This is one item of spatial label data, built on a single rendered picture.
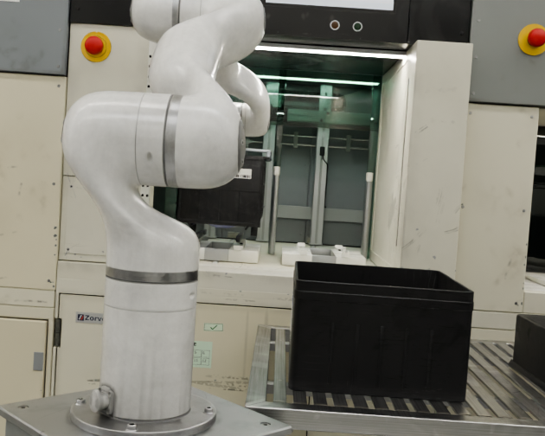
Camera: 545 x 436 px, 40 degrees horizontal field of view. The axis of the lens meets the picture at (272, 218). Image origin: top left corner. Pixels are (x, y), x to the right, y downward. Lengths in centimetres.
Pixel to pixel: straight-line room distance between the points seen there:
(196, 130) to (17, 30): 92
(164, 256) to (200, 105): 19
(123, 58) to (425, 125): 68
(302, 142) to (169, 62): 152
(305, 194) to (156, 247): 167
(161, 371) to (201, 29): 52
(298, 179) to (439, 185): 99
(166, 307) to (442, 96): 91
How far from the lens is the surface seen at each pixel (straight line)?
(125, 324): 95
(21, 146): 176
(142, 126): 93
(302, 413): 109
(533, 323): 141
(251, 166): 186
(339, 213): 255
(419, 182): 164
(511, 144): 174
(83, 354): 176
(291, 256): 187
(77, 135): 95
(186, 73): 105
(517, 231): 174
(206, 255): 188
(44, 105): 175
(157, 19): 129
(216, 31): 119
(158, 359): 95
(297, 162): 256
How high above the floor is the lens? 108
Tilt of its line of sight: 3 degrees down
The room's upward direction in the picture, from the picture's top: 4 degrees clockwise
